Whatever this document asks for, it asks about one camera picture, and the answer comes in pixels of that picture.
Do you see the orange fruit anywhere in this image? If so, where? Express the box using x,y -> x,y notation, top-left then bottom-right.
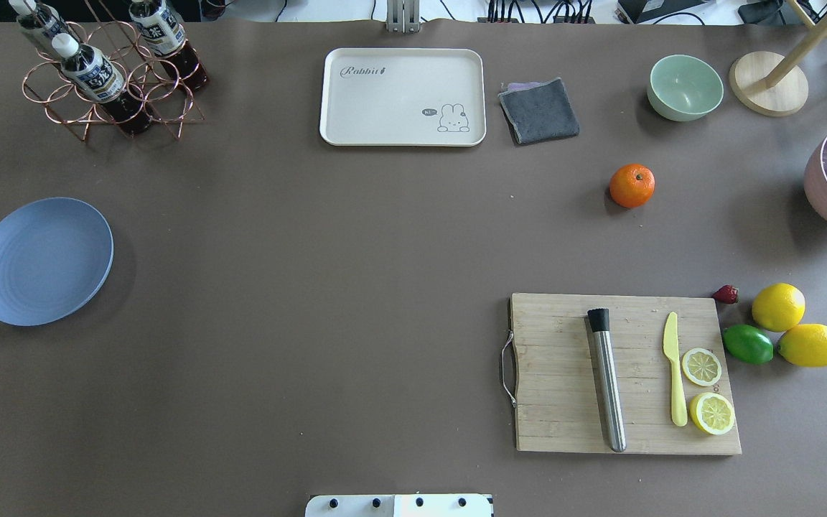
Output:
608,164 -> 655,209

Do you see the blue round plate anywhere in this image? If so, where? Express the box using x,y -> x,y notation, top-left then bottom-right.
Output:
0,197 -> 114,327

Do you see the cream rabbit tray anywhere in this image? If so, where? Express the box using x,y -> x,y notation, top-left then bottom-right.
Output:
319,48 -> 487,146

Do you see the grey folded cloth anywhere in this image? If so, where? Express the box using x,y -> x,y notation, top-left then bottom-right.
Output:
497,78 -> 581,145

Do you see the steel muddler black tip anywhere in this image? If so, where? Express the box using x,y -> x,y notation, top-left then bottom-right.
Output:
587,307 -> 627,454

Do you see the wooden cutting board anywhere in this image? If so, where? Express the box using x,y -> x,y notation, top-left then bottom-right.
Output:
510,292 -> 742,456

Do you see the yellow plastic knife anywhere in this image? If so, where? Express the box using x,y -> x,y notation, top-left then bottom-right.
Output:
663,312 -> 688,427

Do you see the lemon half upper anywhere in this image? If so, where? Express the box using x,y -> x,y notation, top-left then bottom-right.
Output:
681,348 -> 723,387

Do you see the lemon half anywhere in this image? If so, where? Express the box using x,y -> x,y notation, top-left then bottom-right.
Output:
681,348 -> 723,387
688,393 -> 736,436

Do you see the small red strawberry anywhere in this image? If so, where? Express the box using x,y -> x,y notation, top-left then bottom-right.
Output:
711,284 -> 739,304

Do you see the green ceramic bowl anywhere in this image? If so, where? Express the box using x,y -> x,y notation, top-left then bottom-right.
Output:
647,55 -> 724,122

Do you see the lemon half lower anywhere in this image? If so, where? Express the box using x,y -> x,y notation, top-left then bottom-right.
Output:
688,393 -> 736,436

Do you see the tea bottle right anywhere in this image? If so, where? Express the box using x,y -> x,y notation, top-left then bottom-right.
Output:
129,1 -> 209,92

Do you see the tea bottle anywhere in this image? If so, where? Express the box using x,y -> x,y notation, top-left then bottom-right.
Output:
129,1 -> 209,92
9,0 -> 81,55
50,33 -> 151,135

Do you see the green lime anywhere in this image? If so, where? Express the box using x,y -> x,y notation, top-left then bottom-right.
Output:
721,324 -> 774,365

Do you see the tea bottle front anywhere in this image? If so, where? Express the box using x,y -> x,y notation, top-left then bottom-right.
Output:
50,33 -> 151,135

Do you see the yellow lemon upper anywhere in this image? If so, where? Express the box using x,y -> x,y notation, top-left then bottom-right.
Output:
752,284 -> 806,332

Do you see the yellow lemon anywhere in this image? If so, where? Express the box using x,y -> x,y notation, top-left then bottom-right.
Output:
777,324 -> 827,368
752,284 -> 806,332

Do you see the wooden cup stand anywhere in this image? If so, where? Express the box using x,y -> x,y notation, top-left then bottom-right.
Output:
729,1 -> 827,117

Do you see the yellow lemon lower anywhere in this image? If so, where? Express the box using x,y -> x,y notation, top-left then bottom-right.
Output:
777,324 -> 827,368

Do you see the tea bottle left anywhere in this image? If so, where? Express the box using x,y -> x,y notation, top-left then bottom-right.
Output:
9,0 -> 81,55

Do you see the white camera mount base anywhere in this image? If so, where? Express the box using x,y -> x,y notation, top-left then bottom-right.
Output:
304,493 -> 495,516

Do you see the copper wire bottle rack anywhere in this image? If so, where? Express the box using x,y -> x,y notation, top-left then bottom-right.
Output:
21,1 -> 205,141

